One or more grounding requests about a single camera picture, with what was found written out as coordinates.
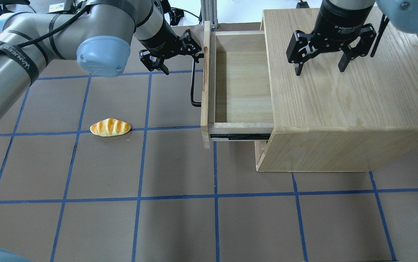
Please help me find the wooden drawer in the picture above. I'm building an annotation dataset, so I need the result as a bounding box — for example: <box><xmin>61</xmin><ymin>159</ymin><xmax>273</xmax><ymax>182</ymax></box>
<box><xmin>200</xmin><ymin>24</ymin><xmax>274</xmax><ymax>148</ymax></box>

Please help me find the aluminium frame post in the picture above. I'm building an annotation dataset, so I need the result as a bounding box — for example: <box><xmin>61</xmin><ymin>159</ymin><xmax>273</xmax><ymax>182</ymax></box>
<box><xmin>200</xmin><ymin>0</ymin><xmax>219</xmax><ymax>29</ymax></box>

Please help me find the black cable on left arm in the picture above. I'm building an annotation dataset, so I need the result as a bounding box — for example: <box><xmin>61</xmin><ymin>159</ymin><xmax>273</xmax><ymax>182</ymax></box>
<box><xmin>0</xmin><ymin>7</ymin><xmax>89</xmax><ymax>68</ymax></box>

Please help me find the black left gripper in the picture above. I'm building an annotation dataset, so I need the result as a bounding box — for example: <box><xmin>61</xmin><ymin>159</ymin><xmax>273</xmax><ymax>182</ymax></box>
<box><xmin>138</xmin><ymin>22</ymin><xmax>202</xmax><ymax>76</ymax></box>

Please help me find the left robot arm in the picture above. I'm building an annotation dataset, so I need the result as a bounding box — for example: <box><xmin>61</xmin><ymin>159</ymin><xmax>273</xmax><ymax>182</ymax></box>
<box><xmin>0</xmin><ymin>0</ymin><xmax>204</xmax><ymax>119</ymax></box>

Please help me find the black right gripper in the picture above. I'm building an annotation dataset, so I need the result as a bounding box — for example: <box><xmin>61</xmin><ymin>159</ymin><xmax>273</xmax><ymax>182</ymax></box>
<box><xmin>286</xmin><ymin>0</ymin><xmax>376</xmax><ymax>76</ymax></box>

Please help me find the black drawer handle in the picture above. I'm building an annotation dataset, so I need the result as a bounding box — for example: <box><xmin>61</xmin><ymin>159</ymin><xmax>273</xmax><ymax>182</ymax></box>
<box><xmin>190</xmin><ymin>53</ymin><xmax>204</xmax><ymax>108</ymax></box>

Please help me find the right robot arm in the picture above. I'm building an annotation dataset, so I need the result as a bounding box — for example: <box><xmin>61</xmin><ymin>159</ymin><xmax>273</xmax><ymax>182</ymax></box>
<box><xmin>286</xmin><ymin>0</ymin><xmax>418</xmax><ymax>76</ymax></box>

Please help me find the wooden drawer cabinet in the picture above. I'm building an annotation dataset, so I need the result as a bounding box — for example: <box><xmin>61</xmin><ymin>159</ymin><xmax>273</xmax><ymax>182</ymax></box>
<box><xmin>255</xmin><ymin>8</ymin><xmax>418</xmax><ymax>172</ymax></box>

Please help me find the toy bread roll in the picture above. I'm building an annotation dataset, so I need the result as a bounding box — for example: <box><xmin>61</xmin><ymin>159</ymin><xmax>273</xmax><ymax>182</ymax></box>
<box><xmin>89</xmin><ymin>118</ymin><xmax>132</xmax><ymax>137</ymax></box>

